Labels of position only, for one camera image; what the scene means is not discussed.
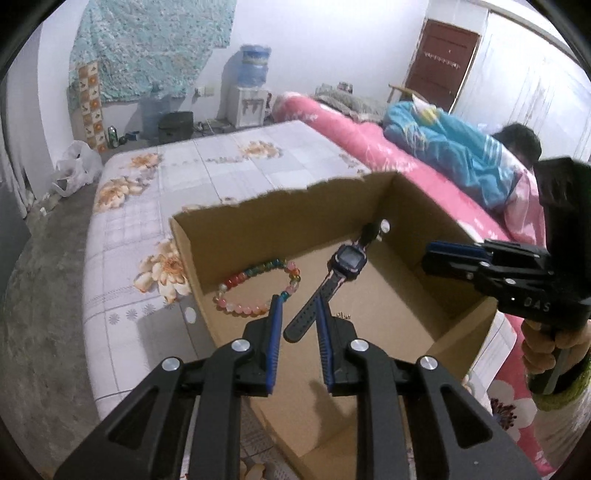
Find floral checked table cover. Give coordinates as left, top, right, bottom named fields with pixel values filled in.
left=83, top=121, right=518, bottom=480

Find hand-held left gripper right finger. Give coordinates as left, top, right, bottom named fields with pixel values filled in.
left=315, top=299, right=541, bottom=480

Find white water dispenser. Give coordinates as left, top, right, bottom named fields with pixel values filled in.
left=230, top=85, right=269, bottom=129

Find multicoloured bead bracelet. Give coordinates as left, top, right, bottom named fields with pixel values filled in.
left=213, top=259, right=302, bottom=317

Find purple and black smartwatch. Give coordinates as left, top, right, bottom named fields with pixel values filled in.
left=283, top=220, right=391, bottom=343

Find person's right hand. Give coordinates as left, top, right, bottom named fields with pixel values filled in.
left=520, top=318, right=591, bottom=385

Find white plastic bag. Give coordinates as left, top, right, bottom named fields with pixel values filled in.
left=51, top=141, right=103, bottom=198

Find wooden chair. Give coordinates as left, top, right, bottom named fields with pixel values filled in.
left=389, top=82, right=432, bottom=104

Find blue printed quilt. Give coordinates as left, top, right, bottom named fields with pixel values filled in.
left=383, top=102, right=522, bottom=213

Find brown cardboard box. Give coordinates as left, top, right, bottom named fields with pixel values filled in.
left=170, top=172, right=499, bottom=480

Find black box appliance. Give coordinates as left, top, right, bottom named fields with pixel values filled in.
left=158, top=111, right=194, bottom=140

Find light pink quilt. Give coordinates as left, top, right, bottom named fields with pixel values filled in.
left=503, top=166, right=548, bottom=243

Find grey patterned cloth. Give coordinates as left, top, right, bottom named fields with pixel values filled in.
left=316, top=84, right=386, bottom=123

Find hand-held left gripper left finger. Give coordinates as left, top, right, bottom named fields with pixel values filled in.
left=54, top=294, right=284, bottom=480

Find blue water bottle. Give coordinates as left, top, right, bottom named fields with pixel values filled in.
left=240, top=45, right=272, bottom=88

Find teal floral wall cloth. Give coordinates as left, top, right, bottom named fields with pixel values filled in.
left=69, top=0, right=236, bottom=153

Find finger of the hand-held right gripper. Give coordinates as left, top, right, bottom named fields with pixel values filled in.
left=426, top=241, right=491, bottom=260
left=421, top=257, right=484, bottom=283

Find brown wooden door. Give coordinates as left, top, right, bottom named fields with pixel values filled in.
left=406, top=19, right=481, bottom=112

